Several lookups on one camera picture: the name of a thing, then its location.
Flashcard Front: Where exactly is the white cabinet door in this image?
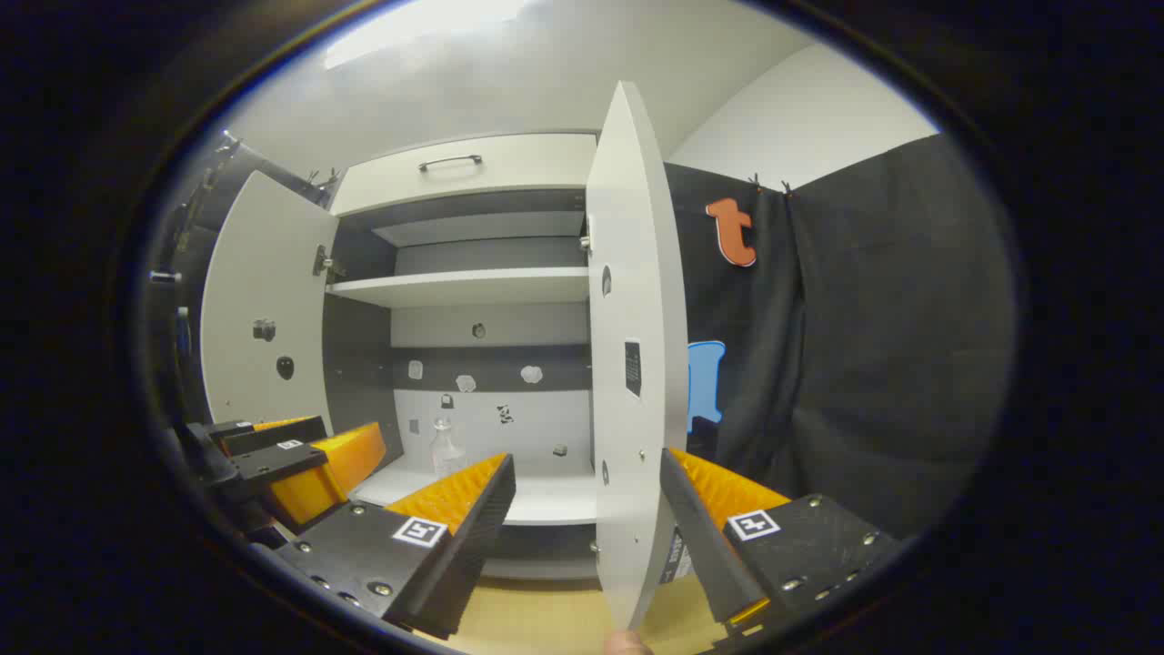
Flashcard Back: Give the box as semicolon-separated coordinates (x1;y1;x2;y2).
200;171;340;438
585;82;689;630

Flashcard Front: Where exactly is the grey and white cabinet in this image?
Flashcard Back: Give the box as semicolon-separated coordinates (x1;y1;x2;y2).
323;132;601;583

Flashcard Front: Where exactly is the blue printed book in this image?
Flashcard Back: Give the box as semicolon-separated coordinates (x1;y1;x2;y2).
662;528;694;585

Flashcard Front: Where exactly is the clear plastic bottle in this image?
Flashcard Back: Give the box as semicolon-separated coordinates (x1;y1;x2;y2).
429;418;470;479

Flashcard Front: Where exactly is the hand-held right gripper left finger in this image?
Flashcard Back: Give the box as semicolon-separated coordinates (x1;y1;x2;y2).
271;453;517;640

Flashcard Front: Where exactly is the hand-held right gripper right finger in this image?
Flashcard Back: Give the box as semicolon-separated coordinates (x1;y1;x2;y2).
659;447;903;652

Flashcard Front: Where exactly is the white cabinet shelf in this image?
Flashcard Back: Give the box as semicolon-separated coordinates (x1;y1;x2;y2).
350;455;599;527
326;267;590;308

